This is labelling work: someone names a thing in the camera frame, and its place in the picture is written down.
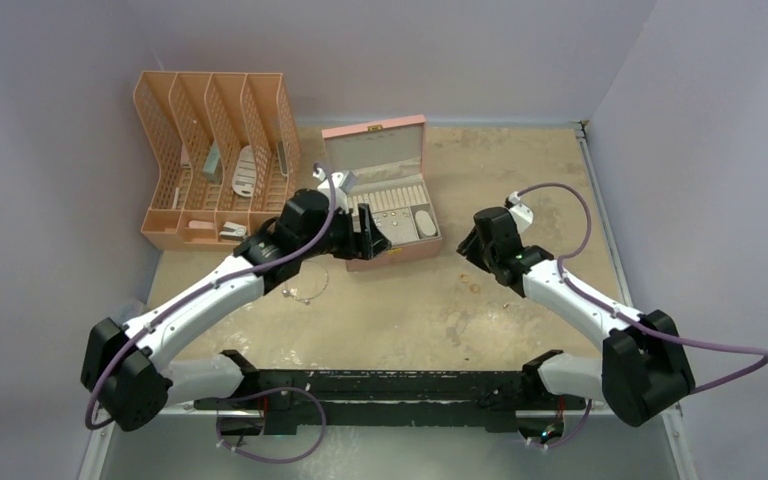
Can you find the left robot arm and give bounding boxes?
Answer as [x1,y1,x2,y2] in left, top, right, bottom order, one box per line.
[80,189,391,431]

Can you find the grey metal block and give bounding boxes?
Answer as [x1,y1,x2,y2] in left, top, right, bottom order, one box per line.
[201,143,223,184]

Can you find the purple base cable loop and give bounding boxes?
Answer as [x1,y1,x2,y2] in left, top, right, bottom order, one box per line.
[215,382,332,466]

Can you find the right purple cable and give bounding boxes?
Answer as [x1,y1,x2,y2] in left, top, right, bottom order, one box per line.
[516,182,768,397]

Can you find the pink jewelry box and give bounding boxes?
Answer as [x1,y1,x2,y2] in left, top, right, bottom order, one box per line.
[321,115,443,272]

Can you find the silver beaded bracelet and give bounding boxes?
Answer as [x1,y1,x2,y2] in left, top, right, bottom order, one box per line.
[281,259,331,307]

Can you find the white oval pad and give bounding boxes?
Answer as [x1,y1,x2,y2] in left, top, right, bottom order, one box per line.
[414,210,438,238]

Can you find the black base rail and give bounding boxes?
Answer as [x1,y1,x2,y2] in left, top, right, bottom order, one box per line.
[194,369,586,436]

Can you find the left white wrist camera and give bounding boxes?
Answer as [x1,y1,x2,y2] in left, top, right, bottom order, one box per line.
[313,164,357,213]

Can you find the earrings in box tray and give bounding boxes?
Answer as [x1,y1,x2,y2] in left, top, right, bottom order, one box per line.
[372,209,414,232]

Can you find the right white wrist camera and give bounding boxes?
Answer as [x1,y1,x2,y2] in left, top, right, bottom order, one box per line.
[505,191,534,235]

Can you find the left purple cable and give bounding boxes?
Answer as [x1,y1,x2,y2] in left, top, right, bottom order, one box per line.
[84,162,339,432]

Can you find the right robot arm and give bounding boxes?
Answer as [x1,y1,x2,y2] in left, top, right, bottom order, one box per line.
[457,206,696,426]

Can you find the orange plastic file organizer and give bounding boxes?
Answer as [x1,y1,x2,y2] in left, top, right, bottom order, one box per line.
[133,71,301,251]

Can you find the clear plastic cup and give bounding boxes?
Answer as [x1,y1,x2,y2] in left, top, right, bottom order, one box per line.
[111,299,146,324]

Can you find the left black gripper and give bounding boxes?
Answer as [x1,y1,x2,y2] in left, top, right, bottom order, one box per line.
[299,203,389,260]

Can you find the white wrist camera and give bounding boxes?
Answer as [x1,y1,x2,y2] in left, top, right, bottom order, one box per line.
[505,191,534,235]
[313,164,357,213]

